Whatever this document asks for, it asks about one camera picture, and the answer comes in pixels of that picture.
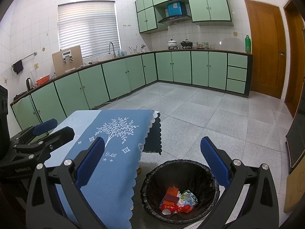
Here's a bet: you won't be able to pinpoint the crushed green milk carton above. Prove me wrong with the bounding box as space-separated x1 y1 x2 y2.
180 190 197 207

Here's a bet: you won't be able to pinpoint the red plastic mesh bag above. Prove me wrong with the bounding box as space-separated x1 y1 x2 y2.
160 204 194 214

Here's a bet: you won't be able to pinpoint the orange foam fruit net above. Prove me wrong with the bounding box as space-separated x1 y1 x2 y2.
163 186 179 205

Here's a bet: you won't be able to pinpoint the dark red scouring pad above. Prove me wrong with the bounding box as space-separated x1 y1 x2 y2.
164 194 179 203

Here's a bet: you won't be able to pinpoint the white plastic bag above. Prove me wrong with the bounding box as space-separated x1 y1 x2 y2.
177 198 191 207

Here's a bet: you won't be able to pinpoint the red paper cup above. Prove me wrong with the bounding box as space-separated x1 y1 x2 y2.
162 208 172 215

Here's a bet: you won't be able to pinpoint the black trash bin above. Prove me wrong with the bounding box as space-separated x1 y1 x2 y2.
140 159 220 224

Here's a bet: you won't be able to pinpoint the chrome kitchen faucet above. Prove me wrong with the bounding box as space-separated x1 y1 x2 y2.
109 42 116 58

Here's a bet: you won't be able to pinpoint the green lower kitchen cabinets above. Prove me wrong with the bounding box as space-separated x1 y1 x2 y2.
11 50 253 129

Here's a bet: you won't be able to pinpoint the green kitchen cabinets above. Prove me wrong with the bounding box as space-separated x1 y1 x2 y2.
136 0 233 34
11 50 253 129

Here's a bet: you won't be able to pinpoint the green upper kitchen cabinets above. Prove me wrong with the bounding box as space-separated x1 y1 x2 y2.
136 0 233 34

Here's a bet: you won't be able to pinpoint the steel electric kettle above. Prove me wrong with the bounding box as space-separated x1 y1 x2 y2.
26 77 34 91

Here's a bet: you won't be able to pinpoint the red plastic basin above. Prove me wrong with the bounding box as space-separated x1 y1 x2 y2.
36 75 50 86

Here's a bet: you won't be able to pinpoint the blue tree-print tablecloth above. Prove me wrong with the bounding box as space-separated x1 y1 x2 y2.
44 110 162 228

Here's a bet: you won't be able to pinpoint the dark hanging towel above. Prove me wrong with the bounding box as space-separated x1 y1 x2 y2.
12 60 23 74

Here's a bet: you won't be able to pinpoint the brown water purifier box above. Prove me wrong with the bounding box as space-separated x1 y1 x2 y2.
52 46 83 76

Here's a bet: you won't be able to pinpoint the metal towel bar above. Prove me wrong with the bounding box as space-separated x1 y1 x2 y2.
21 51 38 60

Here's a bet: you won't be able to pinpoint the white window blind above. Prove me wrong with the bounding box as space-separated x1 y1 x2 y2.
57 1 121 58

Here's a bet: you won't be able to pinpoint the white cooking pot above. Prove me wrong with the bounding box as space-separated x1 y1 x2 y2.
167 39 178 50

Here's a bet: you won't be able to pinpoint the black wok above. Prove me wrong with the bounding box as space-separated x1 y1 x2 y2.
180 39 193 49

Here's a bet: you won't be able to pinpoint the green bottle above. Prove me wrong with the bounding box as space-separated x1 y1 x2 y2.
245 35 251 53

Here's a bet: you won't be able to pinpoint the blue range hood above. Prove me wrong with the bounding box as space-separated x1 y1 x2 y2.
155 1 192 25

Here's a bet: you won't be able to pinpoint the wooden door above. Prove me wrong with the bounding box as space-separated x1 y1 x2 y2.
245 0 286 99
284 1 304 116

